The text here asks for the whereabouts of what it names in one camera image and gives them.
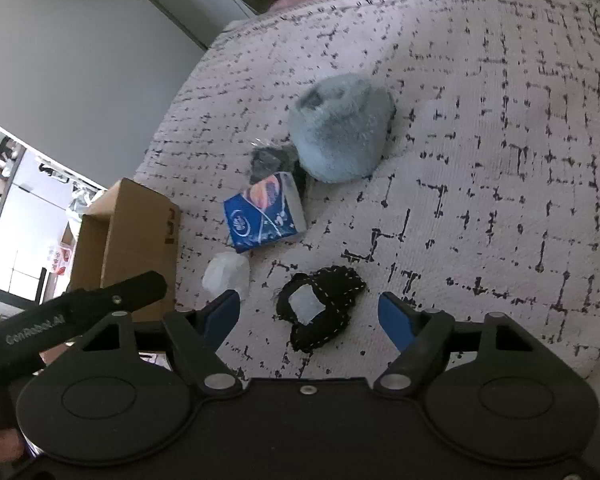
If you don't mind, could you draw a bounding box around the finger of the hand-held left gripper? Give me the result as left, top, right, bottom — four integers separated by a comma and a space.
80, 270, 169, 334

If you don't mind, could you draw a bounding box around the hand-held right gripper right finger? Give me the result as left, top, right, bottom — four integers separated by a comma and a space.
374, 291, 539, 397

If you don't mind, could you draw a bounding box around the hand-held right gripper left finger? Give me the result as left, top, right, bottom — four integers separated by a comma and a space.
72, 289, 244, 397

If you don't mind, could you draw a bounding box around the clear white plastic bag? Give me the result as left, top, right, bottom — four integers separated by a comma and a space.
202, 252, 251, 302

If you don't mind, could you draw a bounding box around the brown cardboard box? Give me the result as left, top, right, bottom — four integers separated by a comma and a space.
69, 177, 182, 324

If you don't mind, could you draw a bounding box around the black cloth with white stitching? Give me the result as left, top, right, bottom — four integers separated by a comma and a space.
276, 265, 367, 354

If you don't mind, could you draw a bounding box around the blue tissue packet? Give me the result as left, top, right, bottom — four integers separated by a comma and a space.
223, 171, 307, 254

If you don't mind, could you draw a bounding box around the dark item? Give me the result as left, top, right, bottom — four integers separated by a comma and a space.
250, 142, 312, 196

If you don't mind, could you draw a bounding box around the white blanket with black pattern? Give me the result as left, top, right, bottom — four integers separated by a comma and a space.
132, 0, 600, 411

